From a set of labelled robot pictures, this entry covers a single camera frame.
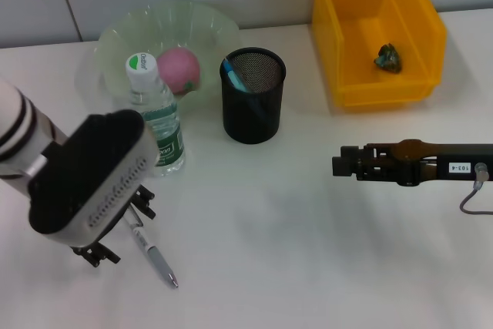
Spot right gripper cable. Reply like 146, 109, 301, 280
460, 162, 493, 216

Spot yellow plastic bin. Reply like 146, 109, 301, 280
310, 0, 448, 110

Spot pink peach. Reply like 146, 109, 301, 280
156, 46, 202, 96

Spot clear green-label water bottle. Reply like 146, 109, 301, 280
125, 51, 186, 178

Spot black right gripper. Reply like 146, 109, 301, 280
331, 139, 493, 187

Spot green glass fruit plate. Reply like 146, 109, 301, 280
95, 0, 240, 109

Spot green plastic wrapper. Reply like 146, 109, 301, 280
372, 42, 404, 75

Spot blue scissors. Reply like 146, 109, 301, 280
223, 55, 267, 120

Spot black mesh pen holder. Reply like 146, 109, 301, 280
219, 47, 287, 146

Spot grey ballpoint pen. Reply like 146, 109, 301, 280
122, 205, 180, 290

